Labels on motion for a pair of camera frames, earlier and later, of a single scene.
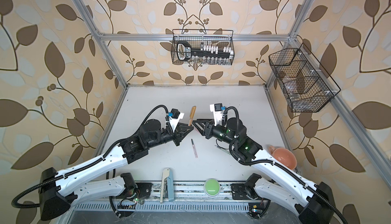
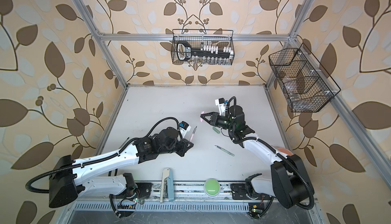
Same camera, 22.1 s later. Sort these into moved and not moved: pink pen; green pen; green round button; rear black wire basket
Moved: pink pen
Not moved: rear black wire basket; green pen; green round button
